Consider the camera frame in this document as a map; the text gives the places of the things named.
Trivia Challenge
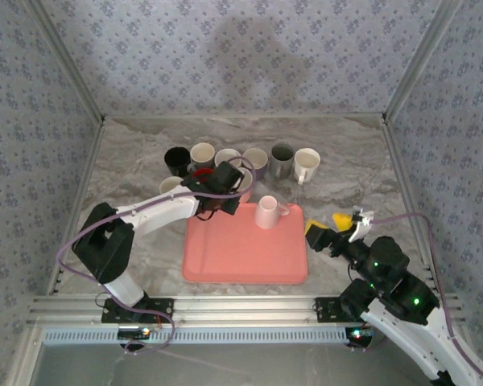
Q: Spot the red mug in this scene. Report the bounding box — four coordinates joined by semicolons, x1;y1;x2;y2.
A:
191;167;215;184

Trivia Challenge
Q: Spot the pink faceted mug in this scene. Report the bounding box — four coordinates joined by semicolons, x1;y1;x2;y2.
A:
235;166;254;204

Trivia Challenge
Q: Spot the cream mug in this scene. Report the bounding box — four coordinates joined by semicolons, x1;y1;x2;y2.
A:
214;148;242;166

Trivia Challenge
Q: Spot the purple mug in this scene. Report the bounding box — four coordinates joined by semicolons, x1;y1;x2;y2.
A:
241;147;269;182

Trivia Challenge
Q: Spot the light pink mug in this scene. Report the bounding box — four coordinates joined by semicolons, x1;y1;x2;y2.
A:
254;195;291;230

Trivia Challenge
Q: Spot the black mug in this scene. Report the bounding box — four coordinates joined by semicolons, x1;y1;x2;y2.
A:
163;146;192;178

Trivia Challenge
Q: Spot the light blue mug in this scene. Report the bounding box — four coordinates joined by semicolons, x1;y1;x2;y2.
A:
159;175;185;195

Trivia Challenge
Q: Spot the white faceted mug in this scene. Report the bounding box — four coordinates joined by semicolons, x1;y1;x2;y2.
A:
292;147;321;186

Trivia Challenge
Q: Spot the dark grey mug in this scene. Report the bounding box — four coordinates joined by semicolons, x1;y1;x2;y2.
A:
269;143;295;180

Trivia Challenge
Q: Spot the pink plastic tray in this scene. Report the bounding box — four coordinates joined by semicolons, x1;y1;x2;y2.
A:
180;202;309;285

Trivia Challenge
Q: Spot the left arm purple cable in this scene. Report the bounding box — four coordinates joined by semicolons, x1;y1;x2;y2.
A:
55;155;258;306

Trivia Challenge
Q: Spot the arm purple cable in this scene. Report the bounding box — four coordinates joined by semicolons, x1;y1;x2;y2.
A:
368;211;483;383
55;155;258;306

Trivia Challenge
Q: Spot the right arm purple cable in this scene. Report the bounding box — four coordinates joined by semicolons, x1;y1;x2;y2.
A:
368;211;483;383

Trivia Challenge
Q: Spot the aluminium wall rail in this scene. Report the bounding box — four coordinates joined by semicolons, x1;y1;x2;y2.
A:
103;113;387;121

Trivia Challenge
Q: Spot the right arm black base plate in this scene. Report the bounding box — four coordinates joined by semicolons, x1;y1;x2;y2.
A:
314;297;367;323

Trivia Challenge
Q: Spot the aluminium side rail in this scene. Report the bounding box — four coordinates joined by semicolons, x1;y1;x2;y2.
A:
46;118;106;297
381;118;442;282

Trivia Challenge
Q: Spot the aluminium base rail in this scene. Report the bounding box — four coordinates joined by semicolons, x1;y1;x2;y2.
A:
28;296;466;325

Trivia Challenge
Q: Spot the slotted grey cable duct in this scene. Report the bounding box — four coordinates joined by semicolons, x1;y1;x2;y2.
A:
42;326;349;345

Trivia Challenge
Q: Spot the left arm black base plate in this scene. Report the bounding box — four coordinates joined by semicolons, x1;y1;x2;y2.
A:
101;298;174;324

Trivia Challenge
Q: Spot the aluminium corner post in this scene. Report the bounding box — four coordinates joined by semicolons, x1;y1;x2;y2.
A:
382;0;464;121
26;0;106;121

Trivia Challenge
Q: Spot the thin red wire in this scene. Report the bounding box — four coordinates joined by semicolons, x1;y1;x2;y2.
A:
147;303;167;330

